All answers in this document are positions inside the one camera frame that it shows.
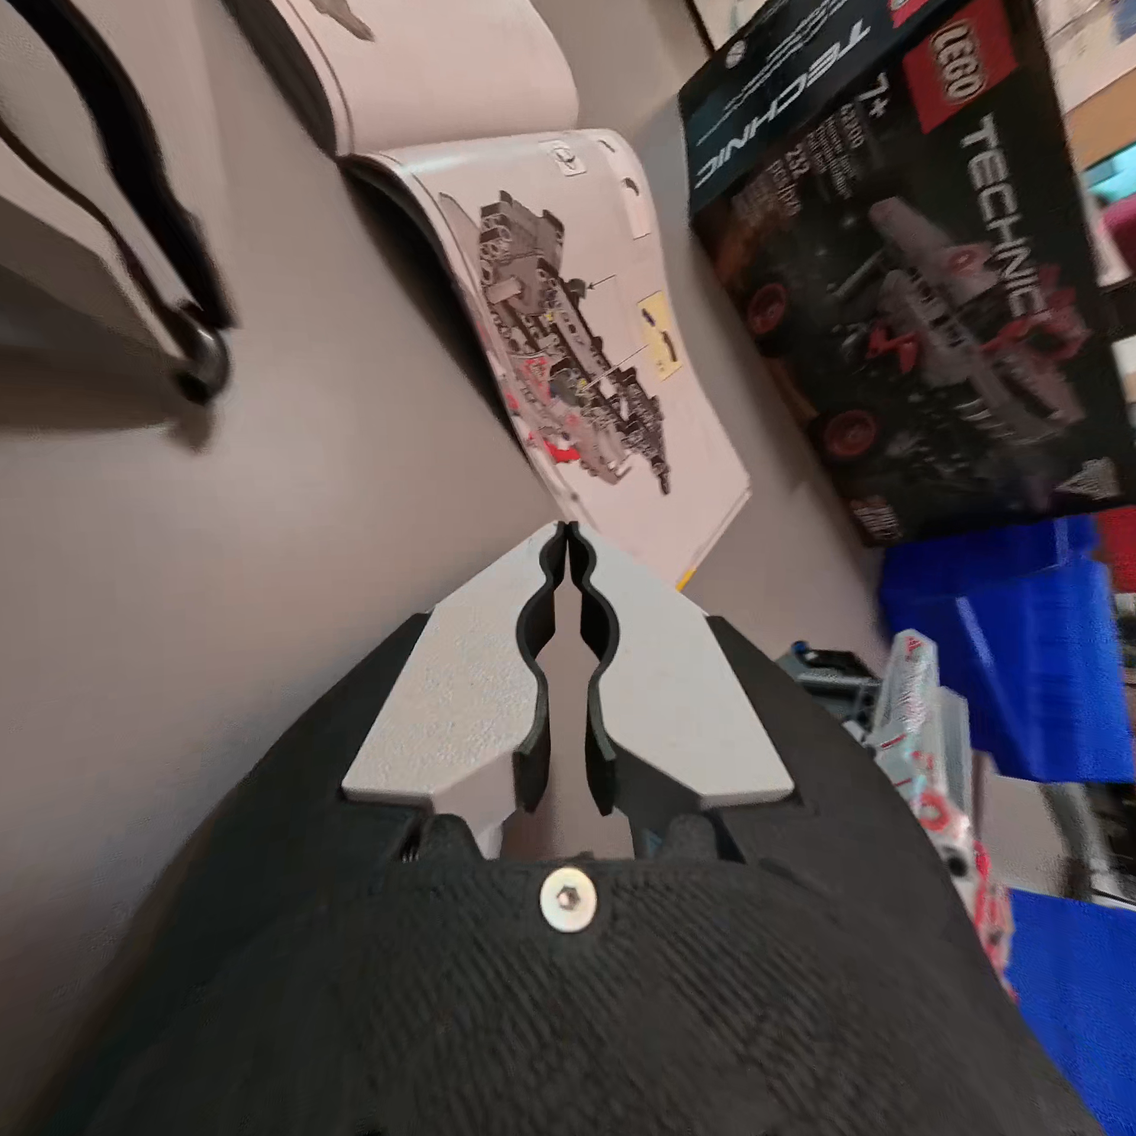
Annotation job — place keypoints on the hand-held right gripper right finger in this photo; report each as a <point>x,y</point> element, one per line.
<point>683,710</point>

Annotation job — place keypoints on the blue plastic bin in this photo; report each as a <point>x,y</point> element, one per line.
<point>1082,1020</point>
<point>1019,639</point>

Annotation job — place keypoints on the grey red toy brick model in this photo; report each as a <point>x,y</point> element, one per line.
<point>914,710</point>

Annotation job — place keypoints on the black toy brick set box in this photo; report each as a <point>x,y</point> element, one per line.
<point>931,267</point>

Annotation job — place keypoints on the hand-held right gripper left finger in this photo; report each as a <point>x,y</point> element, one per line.
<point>443,710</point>

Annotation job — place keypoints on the grey desk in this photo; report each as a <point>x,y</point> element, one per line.
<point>266,576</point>

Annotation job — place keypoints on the open toy instruction booklet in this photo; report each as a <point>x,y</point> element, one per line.
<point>443,62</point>

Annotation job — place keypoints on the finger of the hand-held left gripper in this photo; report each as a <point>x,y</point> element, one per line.
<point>79,257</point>

